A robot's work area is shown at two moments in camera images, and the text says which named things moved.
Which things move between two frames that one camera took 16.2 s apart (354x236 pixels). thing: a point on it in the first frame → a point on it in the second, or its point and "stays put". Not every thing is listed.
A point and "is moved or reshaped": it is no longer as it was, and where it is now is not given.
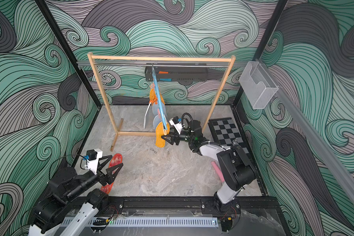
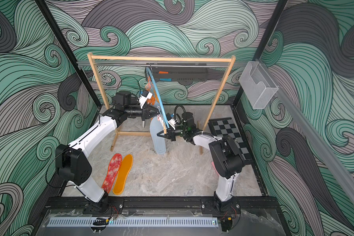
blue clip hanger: x=160 y=99 is moved or reshaped
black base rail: x=193 y=205 stays put
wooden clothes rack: x=103 y=55 stays put
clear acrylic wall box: x=257 y=85 stays put
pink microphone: x=219 y=171 stays put
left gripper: x=103 y=177 → x=146 y=113
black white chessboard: x=228 y=133 stays put
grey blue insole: x=157 y=111 is moved or reshaped
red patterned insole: x=115 y=160 stays put
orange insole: x=160 y=141 → x=119 y=185
